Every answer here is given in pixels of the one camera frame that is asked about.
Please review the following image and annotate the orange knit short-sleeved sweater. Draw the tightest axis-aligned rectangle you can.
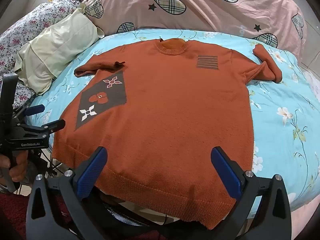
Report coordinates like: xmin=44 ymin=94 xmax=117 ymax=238
xmin=51 ymin=37 xmax=283 ymax=230

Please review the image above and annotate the white quilt with pink flowers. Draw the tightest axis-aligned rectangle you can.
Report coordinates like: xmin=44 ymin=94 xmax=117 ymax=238
xmin=0 ymin=0 xmax=94 ymax=110

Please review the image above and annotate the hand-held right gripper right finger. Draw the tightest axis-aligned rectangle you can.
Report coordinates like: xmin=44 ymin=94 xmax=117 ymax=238
xmin=210 ymin=146 xmax=292 ymax=240

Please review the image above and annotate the person's left hand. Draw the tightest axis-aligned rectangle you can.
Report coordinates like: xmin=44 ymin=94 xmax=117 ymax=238
xmin=0 ymin=150 xmax=30 ymax=183

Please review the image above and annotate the dark red rug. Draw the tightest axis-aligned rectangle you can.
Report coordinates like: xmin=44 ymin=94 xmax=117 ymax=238
xmin=0 ymin=191 xmax=73 ymax=240

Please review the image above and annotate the black cable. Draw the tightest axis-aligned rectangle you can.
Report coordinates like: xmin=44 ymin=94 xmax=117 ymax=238
xmin=37 ymin=147 xmax=70 ymax=178

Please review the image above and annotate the light blue floral bed sheet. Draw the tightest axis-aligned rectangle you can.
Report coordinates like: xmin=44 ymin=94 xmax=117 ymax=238
xmin=30 ymin=27 xmax=320 ymax=212

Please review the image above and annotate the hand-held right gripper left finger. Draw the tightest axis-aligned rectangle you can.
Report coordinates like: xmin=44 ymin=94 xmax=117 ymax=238
xmin=26 ymin=146 xmax=108 ymax=240

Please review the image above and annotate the cream pillow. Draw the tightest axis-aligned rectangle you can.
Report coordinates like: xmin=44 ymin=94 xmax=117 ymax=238
xmin=14 ymin=7 xmax=105 ymax=95

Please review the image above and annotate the pink quilt with plaid hearts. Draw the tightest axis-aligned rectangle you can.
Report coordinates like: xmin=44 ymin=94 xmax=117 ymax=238
xmin=80 ymin=0 xmax=307 ymax=60

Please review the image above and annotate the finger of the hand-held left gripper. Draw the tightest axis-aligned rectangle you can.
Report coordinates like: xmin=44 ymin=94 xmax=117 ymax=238
xmin=24 ymin=119 xmax=66 ymax=137
xmin=11 ymin=104 xmax=45 ymax=124

